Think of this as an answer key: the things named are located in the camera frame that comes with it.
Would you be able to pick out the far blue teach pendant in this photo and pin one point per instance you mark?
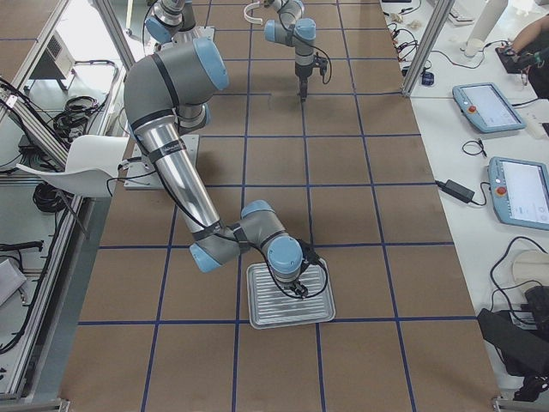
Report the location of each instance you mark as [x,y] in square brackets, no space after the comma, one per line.
[486,108]

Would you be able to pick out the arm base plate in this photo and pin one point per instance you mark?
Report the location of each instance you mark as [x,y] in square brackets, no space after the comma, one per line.
[141,176]
[187,35]

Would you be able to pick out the white plastic chair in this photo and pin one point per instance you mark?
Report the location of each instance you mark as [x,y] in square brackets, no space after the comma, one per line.
[91,166]

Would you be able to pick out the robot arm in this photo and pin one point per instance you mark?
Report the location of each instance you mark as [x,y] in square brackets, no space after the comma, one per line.
[165,97]
[173,23]

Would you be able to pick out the white curved plastic part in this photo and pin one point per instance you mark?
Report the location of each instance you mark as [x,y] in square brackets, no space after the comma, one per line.
[249,13]

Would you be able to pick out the black power adapter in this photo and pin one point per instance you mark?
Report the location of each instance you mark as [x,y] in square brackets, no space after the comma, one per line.
[456,190]

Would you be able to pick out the near blue teach pendant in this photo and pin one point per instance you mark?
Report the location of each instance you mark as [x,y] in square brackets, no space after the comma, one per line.
[519,192]

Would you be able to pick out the blue teach pendant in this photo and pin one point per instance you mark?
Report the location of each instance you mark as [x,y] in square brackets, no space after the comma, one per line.
[519,192]
[486,108]

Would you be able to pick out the ribbed metal tray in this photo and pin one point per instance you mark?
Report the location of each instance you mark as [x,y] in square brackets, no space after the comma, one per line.
[270,307]

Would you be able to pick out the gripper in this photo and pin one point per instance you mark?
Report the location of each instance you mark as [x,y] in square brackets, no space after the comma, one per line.
[293,285]
[303,80]

